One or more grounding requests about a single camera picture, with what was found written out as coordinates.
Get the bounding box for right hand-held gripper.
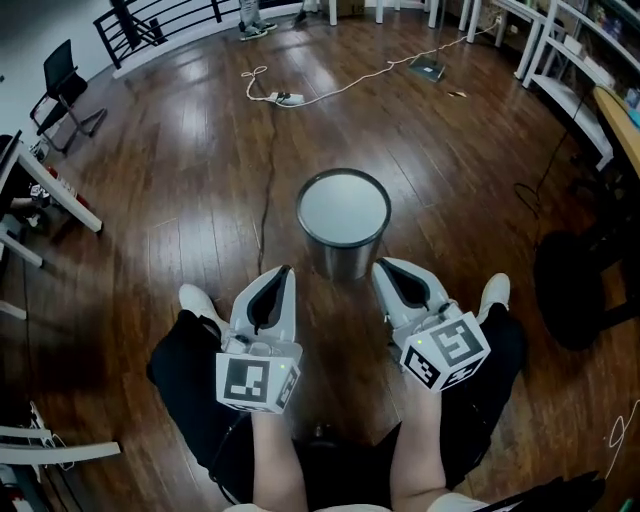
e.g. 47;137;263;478
371;257;492;394

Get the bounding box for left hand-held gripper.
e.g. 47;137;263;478
214;264;304;416

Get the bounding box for silver metal wastebasket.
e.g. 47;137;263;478
296;168;393;282

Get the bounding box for person's right forearm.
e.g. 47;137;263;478
391;382;450;507

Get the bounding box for person's left forearm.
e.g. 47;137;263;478
249;407;310;512

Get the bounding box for person's left white shoe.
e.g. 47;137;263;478
178;283;222;327

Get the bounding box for person's white shoe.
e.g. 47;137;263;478
178;283;222;327
476;272;512;322

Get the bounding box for person's right white shoe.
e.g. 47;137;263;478
476;272;512;322

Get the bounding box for person's left black trouser leg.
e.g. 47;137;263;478
145;309;257;504

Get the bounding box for person's black trouser leg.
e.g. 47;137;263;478
145;309;257;504
438;303;527;492

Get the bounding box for person's right black trouser leg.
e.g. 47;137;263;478
438;303;527;492

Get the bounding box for black swivel chair base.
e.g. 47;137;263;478
531;219;640;352

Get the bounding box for white desk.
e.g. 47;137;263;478
0;130;105;234

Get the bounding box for wooden desk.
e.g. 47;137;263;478
593;84;640;180

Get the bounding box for white shelving unit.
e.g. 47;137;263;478
492;0;640;172

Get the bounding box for white table legs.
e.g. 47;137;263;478
327;0;484;45

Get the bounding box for black office chair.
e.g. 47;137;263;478
29;39;109;154

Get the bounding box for black metal railing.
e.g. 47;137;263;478
93;0;242;71

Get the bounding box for black looped cable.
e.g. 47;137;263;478
513;92;597;217

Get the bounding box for white power cable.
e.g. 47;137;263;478
240;23;502;109

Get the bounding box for grey dustpan with handle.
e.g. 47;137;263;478
406;29;448;85

